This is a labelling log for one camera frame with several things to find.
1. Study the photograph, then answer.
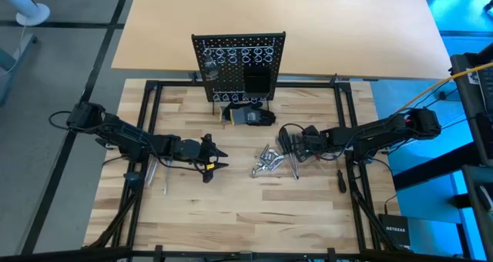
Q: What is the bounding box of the dark grey equipment shelf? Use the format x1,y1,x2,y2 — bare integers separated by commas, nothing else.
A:
460,164,493,262

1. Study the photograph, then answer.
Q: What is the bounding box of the white pole stand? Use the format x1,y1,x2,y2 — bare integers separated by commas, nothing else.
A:
0,0,51,27

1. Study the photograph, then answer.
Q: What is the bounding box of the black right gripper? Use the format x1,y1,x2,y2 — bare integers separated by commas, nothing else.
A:
291,124,331,163

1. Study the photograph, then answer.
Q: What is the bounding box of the black plastic bin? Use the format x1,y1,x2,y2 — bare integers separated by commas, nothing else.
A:
242,65,273,95

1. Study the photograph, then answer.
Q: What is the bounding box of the black metal table frame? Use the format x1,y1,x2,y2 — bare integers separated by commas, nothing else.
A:
80,79,415,262

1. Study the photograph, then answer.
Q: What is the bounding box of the grey handle screwdriver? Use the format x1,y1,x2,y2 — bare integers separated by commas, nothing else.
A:
291,133,304,166
277,133,297,180

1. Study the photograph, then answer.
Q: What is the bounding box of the black ribbed handle screwdriver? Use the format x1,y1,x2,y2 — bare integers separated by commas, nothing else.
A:
334,160,347,195

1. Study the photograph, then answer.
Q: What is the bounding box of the black cable bundle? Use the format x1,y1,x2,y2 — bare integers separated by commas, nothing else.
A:
86,176,143,250
352,184,394,251

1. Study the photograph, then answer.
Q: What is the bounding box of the black metal pegboard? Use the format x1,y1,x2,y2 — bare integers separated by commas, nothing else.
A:
191,31,287,116

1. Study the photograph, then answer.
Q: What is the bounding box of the grey black work glove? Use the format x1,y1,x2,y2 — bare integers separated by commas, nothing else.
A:
219,102,277,127

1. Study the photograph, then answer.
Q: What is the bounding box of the grey metal table leg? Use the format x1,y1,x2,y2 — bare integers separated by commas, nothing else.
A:
0,33,39,107

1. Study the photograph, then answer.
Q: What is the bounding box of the yellow cable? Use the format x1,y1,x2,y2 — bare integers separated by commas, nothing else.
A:
379,60,493,125

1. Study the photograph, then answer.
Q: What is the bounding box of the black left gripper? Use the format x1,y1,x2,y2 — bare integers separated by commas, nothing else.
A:
181,133,230,183

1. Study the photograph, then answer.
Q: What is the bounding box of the small black mount block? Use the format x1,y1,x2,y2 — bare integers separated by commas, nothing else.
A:
123,171,144,190

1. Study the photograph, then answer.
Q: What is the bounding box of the black diagonal beam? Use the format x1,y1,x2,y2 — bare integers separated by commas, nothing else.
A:
392,141,481,192

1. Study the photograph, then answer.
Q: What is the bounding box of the black Netgear switch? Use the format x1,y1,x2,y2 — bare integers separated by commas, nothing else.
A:
377,213,411,250

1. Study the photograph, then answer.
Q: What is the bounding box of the black equipment cart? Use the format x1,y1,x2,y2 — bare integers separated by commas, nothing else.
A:
449,42,493,166

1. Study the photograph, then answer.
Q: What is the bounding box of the small ring wire rack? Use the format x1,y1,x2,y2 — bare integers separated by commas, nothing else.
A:
212,90,269,103

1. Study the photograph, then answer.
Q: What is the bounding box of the light wooden desk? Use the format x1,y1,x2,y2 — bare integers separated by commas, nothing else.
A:
110,0,454,81

